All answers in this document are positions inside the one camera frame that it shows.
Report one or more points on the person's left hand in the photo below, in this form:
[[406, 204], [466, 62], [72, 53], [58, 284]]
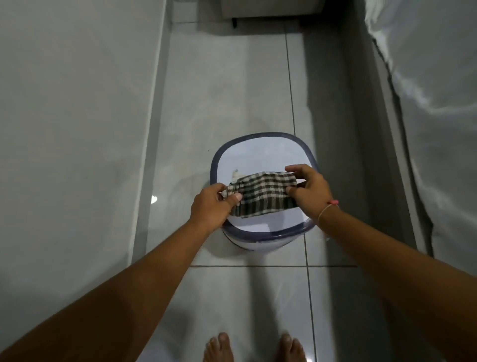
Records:
[[208, 210]]

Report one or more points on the person's right foot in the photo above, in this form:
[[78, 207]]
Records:
[[291, 348]]

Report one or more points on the person's left thumb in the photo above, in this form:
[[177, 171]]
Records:
[[234, 200]]

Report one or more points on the person's right forearm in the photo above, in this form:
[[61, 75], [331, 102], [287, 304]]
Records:
[[402, 272]]

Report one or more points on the person's foot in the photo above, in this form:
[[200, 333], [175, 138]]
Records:
[[291, 348], [219, 348]]

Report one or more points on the white laundry basket blue rim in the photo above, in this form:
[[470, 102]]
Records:
[[261, 156]]

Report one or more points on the checkered cloth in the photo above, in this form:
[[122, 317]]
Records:
[[262, 194]]

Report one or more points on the person's left foot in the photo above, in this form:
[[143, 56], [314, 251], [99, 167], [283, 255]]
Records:
[[219, 348]]

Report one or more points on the person's left forearm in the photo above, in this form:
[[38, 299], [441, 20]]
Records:
[[111, 294]]

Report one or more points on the person's right thumb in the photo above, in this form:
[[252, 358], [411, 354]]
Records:
[[293, 190]]

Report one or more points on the person's right hand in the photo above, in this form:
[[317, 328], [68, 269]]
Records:
[[313, 194]]

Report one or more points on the white bed sheet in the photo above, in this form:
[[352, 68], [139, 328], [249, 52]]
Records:
[[432, 112]]

